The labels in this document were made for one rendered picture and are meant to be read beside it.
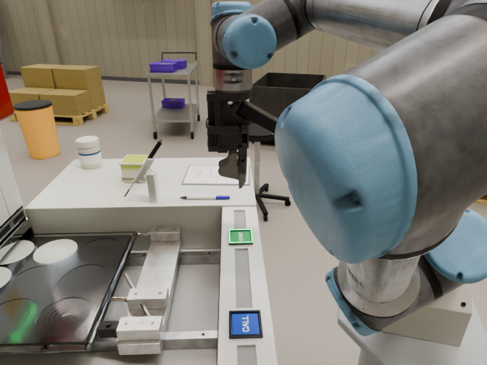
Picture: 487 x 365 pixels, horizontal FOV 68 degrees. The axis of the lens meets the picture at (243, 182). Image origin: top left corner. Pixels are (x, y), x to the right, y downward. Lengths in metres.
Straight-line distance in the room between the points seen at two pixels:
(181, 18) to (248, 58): 7.25
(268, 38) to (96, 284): 0.63
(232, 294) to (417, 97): 0.57
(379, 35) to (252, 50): 0.20
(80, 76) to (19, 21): 4.51
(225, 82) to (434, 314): 0.62
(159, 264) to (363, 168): 0.78
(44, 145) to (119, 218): 3.32
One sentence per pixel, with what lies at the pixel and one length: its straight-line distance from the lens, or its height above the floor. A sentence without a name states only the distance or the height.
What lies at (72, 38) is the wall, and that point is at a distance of 9.18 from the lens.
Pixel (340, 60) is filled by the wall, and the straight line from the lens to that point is 7.19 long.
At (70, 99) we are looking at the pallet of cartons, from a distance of 5.40.
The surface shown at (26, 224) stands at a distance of 1.12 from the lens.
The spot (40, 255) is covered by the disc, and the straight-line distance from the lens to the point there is 1.04.
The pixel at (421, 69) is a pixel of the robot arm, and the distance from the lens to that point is 0.23.
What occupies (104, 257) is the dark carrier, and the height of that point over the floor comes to 0.90.
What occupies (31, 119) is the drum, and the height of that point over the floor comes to 0.44.
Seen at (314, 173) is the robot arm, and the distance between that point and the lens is 0.21.
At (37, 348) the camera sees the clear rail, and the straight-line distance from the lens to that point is 0.80.
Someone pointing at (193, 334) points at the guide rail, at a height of 0.85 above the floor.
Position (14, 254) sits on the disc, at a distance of 1.07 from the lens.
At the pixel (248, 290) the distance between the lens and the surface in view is 0.73.
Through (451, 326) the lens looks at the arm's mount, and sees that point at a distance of 0.89.
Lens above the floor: 1.45
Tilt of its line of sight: 26 degrees down
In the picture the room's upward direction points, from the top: straight up
